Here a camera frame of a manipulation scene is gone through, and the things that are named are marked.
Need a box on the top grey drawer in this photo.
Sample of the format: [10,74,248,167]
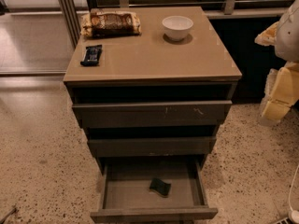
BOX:
[73,101,232,128]

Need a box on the bottom grey open drawer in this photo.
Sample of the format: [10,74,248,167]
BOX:
[91,156,218,223]

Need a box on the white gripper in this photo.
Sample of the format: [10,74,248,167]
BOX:
[254,22,299,121]

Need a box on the middle grey drawer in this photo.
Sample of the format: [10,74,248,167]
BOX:
[88,136,216,157]

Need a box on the dark blue snack bar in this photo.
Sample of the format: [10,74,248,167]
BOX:
[80,45,102,66]

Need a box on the green yellow sponge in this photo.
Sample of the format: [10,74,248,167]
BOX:
[149,178,171,198]

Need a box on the dark tool on floor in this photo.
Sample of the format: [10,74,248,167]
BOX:
[0,206,17,224]

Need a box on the white cable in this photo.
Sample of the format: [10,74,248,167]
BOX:
[287,164,299,224]

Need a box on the brown snack bag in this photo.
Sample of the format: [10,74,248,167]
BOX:
[80,8,141,38]

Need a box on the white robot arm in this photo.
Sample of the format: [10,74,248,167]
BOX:
[255,0,299,126]

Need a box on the white ceramic bowl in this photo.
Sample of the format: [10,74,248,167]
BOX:
[162,16,193,41]

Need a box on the grey drawer cabinet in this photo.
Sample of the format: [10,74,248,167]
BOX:
[63,6,243,175]

